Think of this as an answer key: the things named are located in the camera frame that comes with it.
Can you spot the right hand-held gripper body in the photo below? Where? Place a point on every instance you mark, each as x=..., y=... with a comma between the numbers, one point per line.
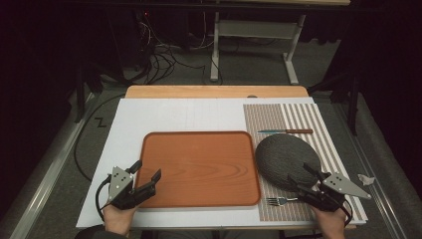
x=345, y=187

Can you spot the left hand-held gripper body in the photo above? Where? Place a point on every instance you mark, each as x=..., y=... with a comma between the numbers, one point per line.
x=120, y=186

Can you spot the silver fork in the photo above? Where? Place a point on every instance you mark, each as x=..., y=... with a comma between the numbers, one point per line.
x=277, y=201

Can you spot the black textured plate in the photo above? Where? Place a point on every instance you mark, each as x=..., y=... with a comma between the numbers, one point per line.
x=282, y=159

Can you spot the orange wood-grain tray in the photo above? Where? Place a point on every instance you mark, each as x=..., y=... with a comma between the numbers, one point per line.
x=199, y=169

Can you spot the person's left hand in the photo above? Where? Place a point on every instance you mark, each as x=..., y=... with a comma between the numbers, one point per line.
x=117, y=219

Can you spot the person's right hand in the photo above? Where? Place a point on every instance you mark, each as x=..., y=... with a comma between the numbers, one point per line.
x=330, y=222

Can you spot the crumpled white tissue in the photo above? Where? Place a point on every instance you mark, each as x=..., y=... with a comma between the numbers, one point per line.
x=366, y=179

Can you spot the striped placemat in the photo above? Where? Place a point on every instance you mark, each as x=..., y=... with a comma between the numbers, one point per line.
x=265, y=116

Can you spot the black stand leg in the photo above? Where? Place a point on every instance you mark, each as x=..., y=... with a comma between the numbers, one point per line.
x=354, y=106
x=80, y=93

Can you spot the grey metal stand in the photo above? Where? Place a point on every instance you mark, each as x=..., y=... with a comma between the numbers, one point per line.
x=255, y=29

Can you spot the aluminium rail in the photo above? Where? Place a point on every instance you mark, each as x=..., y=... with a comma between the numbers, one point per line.
x=46, y=179
x=375, y=186

